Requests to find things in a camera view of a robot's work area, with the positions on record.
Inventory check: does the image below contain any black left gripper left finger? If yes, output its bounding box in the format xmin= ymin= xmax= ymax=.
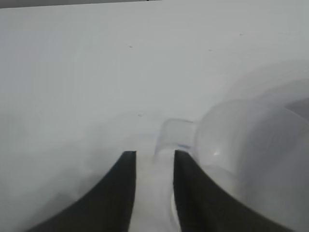
xmin=28 ymin=151 xmax=137 ymax=232

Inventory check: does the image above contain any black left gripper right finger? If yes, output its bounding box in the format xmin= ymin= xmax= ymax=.
xmin=173 ymin=150 xmax=297 ymax=232

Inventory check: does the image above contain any translucent plastic measuring cup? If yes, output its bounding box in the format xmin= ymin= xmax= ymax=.
xmin=154 ymin=99 xmax=309 ymax=232

